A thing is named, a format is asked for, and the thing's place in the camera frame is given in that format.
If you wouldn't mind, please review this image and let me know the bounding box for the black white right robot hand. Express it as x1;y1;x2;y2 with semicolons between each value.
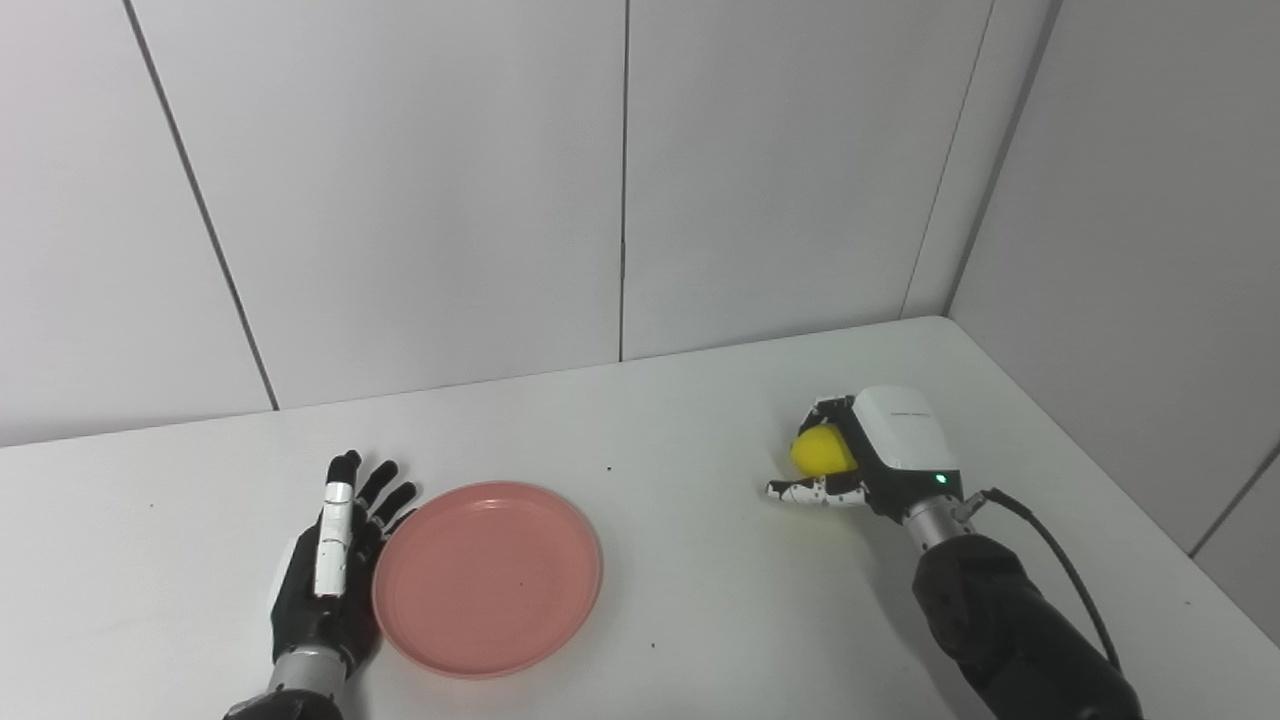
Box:
766;386;965;523

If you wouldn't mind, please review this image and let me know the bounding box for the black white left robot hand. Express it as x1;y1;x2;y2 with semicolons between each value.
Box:
272;451;419;673

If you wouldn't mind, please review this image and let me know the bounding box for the yellow lemon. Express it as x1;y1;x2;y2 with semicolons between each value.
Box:
790;424;859;476

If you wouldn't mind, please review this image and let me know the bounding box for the pink round plate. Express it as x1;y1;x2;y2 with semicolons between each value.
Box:
372;482;604;680

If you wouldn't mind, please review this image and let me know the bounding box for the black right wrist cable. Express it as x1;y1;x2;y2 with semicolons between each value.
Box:
958;488;1123;673

